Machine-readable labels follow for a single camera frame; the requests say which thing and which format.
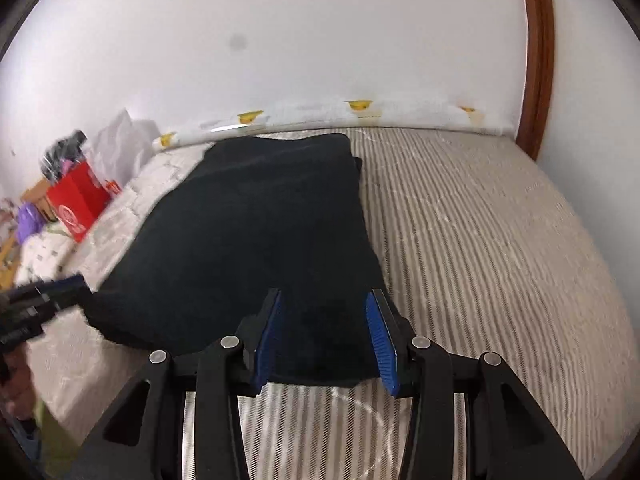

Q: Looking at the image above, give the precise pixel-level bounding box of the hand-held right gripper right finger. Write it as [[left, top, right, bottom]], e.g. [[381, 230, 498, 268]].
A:
[[365, 289, 586, 480]]

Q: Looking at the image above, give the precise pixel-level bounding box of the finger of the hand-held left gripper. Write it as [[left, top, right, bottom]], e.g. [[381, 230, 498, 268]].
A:
[[9, 272, 95, 312]]

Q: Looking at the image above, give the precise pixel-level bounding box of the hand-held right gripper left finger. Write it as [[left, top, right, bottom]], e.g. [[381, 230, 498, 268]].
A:
[[70, 287, 284, 480]]

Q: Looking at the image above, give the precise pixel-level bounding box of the black t-shirt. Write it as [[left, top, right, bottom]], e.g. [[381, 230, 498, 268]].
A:
[[82, 132, 386, 389]]

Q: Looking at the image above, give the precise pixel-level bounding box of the dark clothes pile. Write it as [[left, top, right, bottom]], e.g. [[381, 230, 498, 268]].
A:
[[42, 130, 89, 182]]

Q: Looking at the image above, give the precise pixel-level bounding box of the person's left hand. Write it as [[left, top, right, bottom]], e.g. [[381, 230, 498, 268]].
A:
[[0, 346, 40, 423]]

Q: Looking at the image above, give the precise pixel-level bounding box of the white patterned cloth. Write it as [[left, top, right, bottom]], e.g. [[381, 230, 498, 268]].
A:
[[15, 232, 77, 287]]

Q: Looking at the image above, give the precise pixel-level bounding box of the purple plastic object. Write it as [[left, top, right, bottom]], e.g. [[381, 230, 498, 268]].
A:
[[17, 202, 44, 241]]

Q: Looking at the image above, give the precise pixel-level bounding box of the red cardboard box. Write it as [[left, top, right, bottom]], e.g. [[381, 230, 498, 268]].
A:
[[46, 162, 112, 244]]

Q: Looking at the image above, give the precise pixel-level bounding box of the striped beige mattress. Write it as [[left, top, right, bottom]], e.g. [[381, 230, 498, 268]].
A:
[[15, 127, 626, 480]]

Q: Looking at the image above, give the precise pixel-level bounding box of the white plastic bag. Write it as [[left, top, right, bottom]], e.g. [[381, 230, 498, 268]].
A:
[[90, 108, 161, 187]]

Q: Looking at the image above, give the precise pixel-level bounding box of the white bolster with yellow print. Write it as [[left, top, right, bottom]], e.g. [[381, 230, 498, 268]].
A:
[[152, 95, 513, 152]]

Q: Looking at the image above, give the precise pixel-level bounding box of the brown wooden door frame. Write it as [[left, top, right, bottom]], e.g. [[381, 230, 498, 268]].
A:
[[515, 0, 557, 162]]

